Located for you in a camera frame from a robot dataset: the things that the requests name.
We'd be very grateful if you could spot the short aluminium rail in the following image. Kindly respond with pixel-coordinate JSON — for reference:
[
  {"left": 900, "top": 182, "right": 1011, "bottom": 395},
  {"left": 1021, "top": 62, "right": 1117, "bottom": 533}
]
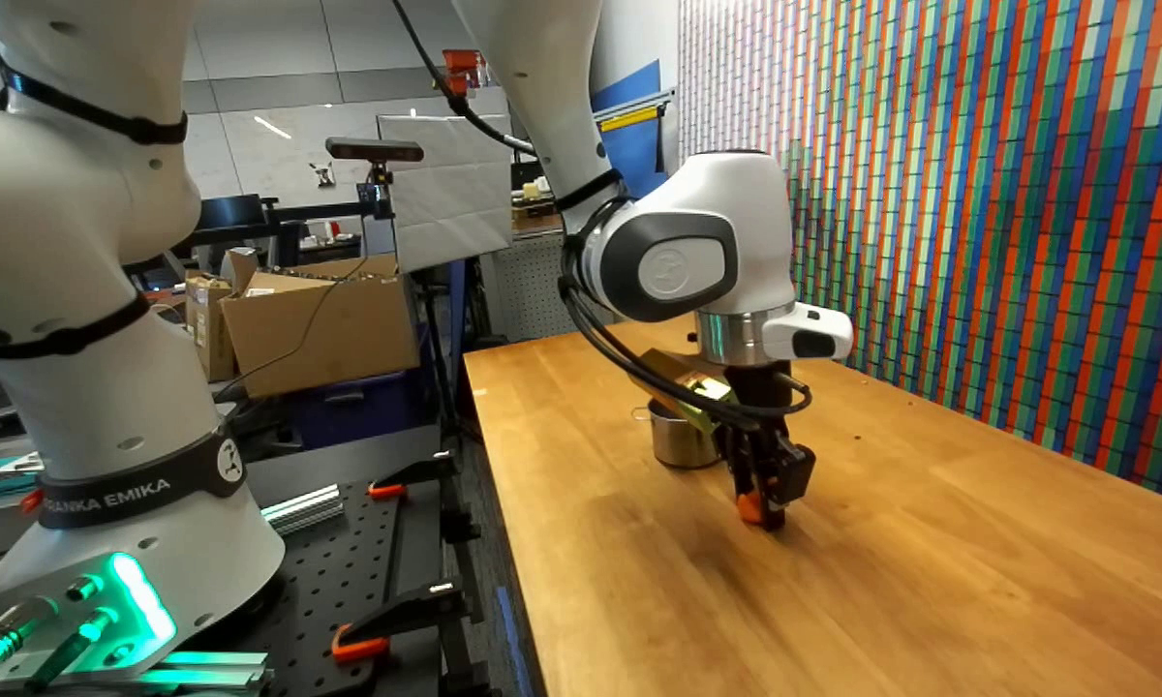
[{"left": 259, "top": 478, "right": 349, "bottom": 539}]

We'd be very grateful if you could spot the small steel pot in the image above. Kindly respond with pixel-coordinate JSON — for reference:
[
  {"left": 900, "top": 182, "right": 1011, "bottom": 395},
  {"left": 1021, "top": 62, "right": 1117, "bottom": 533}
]
[{"left": 643, "top": 375, "right": 727, "bottom": 473}]

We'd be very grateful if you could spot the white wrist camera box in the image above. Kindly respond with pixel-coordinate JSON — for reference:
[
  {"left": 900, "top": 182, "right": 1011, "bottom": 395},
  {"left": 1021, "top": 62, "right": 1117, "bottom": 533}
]
[{"left": 758, "top": 302, "right": 859, "bottom": 362}]

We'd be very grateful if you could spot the black stereo camera on stand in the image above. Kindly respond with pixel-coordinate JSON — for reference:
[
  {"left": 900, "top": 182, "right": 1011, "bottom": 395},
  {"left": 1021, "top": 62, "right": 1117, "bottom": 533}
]
[{"left": 320, "top": 136, "right": 431, "bottom": 222}]

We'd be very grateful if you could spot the cardboard box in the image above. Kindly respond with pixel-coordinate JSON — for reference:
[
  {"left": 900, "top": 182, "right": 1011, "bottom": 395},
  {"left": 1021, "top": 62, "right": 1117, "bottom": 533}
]
[{"left": 187, "top": 253, "right": 426, "bottom": 402}]

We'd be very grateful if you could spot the black clamp orange handle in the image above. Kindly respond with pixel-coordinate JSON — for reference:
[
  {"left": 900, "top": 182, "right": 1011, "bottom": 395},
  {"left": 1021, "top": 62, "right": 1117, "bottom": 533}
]
[
  {"left": 328, "top": 579, "right": 473, "bottom": 668},
  {"left": 365, "top": 449, "right": 460, "bottom": 506}
]

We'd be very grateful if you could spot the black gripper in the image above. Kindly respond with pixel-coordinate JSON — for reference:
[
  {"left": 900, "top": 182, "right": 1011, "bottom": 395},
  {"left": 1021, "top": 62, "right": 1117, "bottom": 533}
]
[{"left": 718, "top": 361, "right": 821, "bottom": 533}]

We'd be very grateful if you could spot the orange rubber duck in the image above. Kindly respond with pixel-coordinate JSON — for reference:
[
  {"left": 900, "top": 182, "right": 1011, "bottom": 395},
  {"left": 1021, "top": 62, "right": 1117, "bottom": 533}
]
[{"left": 733, "top": 491, "right": 776, "bottom": 531}]

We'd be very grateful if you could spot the white panel board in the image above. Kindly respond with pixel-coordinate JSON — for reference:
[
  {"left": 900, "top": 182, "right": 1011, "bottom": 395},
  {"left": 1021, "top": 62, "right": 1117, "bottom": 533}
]
[{"left": 376, "top": 113, "right": 519, "bottom": 275}]

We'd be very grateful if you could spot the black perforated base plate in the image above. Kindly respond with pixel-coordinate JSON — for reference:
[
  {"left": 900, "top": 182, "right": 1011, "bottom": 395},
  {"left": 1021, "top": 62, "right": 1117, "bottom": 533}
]
[{"left": 177, "top": 476, "right": 496, "bottom": 697}]

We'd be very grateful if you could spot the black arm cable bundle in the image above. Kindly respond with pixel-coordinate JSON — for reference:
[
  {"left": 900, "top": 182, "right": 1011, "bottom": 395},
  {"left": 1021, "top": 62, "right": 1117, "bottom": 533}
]
[{"left": 386, "top": 0, "right": 819, "bottom": 433}]

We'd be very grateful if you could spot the green lit aluminium rail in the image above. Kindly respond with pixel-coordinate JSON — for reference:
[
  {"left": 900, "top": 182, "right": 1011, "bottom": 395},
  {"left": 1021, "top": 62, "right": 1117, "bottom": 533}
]
[{"left": 0, "top": 641, "right": 271, "bottom": 697}]

